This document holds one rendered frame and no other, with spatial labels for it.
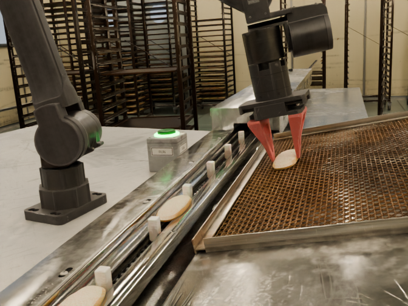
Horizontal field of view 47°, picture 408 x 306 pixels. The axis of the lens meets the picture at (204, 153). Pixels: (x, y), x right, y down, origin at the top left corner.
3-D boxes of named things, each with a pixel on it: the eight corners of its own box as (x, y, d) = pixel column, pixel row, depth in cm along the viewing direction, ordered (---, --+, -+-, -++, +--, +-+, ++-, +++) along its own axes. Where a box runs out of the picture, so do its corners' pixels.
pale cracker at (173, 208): (173, 197, 75) (173, 190, 74) (197, 198, 73) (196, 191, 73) (150, 221, 65) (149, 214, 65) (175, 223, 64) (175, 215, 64)
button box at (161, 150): (161, 176, 109) (158, 130, 106) (193, 178, 106) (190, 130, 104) (148, 188, 101) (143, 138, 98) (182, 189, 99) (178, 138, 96)
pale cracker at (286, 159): (280, 154, 79) (278, 148, 79) (302, 151, 77) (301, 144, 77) (269, 171, 70) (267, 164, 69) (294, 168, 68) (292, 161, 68)
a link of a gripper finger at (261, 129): (302, 163, 69) (290, 101, 67) (255, 169, 72) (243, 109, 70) (306, 151, 75) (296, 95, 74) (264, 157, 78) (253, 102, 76)
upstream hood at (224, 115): (275, 84, 237) (275, 67, 235) (312, 82, 232) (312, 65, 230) (211, 136, 121) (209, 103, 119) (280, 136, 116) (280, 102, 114)
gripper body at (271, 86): (306, 106, 67) (297, 55, 66) (239, 118, 71) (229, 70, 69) (311, 99, 73) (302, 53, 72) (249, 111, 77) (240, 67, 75)
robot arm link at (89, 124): (56, 168, 82) (42, 176, 77) (48, 111, 80) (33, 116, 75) (106, 166, 81) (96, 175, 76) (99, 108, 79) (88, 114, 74)
